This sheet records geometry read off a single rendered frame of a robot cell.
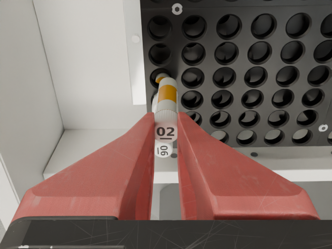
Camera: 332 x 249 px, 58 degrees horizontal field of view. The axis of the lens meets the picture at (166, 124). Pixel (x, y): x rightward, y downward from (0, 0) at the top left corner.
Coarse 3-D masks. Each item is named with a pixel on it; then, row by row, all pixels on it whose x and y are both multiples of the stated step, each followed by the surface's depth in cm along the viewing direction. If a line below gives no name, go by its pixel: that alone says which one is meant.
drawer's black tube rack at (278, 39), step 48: (192, 0) 15; (240, 0) 15; (288, 0) 15; (192, 48) 19; (240, 48) 16; (288, 48) 19; (192, 96) 22; (240, 96) 18; (288, 96) 18; (240, 144) 20; (288, 144) 20
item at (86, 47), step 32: (64, 0) 21; (96, 0) 21; (64, 32) 22; (96, 32) 22; (64, 64) 23; (96, 64) 23; (64, 96) 25; (96, 96) 25; (128, 96) 25; (64, 128) 27; (96, 128) 27; (128, 128) 27; (64, 160) 23; (160, 160) 23; (256, 160) 23; (288, 160) 23; (320, 160) 23
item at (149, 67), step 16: (144, 0) 15; (160, 0) 15; (176, 0) 15; (144, 16) 15; (160, 16) 15; (176, 16) 15; (144, 32) 16; (176, 32) 16; (144, 48) 16; (176, 48) 16; (144, 64) 17; (160, 64) 17; (176, 64) 17; (176, 80) 17; (176, 144) 20
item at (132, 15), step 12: (132, 0) 20; (132, 12) 20; (132, 24) 21; (132, 36) 21; (132, 48) 22; (132, 60) 22; (132, 72) 22; (132, 84) 23; (144, 84) 23; (132, 96) 24; (144, 96) 24
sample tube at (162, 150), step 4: (156, 140) 19; (156, 144) 18; (160, 144) 18; (164, 144) 18; (168, 144) 18; (172, 144) 19; (156, 148) 18; (160, 148) 18; (164, 148) 18; (168, 148) 18; (172, 148) 19; (156, 152) 18; (160, 152) 18; (164, 152) 18; (168, 152) 18; (160, 156) 19; (164, 156) 19
